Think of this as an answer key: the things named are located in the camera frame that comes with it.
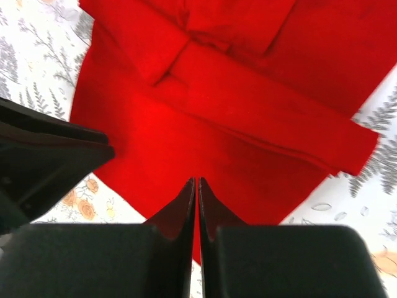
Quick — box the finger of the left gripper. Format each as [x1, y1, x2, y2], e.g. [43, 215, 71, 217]
[1, 99, 115, 234]

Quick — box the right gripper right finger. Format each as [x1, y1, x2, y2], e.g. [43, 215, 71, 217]
[198, 179, 386, 297]

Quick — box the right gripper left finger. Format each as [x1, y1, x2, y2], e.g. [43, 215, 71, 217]
[1, 179, 195, 297]

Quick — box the red t shirt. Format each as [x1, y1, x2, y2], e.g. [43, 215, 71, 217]
[69, 0, 397, 264]

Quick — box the floral table mat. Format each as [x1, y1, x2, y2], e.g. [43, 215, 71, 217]
[1, 1, 396, 297]

